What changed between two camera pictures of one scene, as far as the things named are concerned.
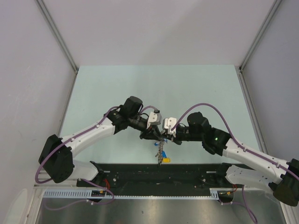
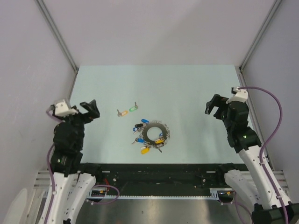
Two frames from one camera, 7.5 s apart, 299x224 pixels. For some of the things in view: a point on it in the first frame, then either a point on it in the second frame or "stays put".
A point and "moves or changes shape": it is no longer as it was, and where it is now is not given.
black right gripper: (170, 137) to (217, 101)
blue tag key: (164, 155) moves or changes shape
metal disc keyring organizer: (160, 149) moves or changes shape
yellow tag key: (166, 160) to (145, 150)
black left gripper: (152, 133) to (91, 106)
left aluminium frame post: (45, 11) stays put
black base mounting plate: (158, 176) stays put
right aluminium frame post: (272, 11) stays put
